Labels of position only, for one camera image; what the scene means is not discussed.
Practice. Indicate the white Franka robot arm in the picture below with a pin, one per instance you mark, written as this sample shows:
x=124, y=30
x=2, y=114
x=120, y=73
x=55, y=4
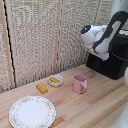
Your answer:
x=103, y=36

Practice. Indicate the white rounded robot base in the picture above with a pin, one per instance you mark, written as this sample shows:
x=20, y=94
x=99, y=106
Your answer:
x=122, y=120

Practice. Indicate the small white bowl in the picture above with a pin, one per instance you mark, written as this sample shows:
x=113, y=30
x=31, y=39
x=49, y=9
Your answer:
x=55, y=83

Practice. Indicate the black air fryer drawer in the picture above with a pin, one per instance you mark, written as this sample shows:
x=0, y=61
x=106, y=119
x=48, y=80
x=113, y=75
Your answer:
x=100, y=66

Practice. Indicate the pink mug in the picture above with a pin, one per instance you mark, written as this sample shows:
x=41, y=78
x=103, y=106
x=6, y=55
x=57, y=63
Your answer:
x=79, y=83

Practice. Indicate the yellow food piece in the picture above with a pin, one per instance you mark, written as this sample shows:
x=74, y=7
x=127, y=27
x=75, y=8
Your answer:
x=55, y=80

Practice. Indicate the yellow butter block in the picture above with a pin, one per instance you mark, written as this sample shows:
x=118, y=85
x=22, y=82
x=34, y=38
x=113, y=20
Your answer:
x=42, y=88

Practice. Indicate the white floral rim plate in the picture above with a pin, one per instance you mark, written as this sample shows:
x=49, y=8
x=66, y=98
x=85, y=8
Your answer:
x=32, y=112

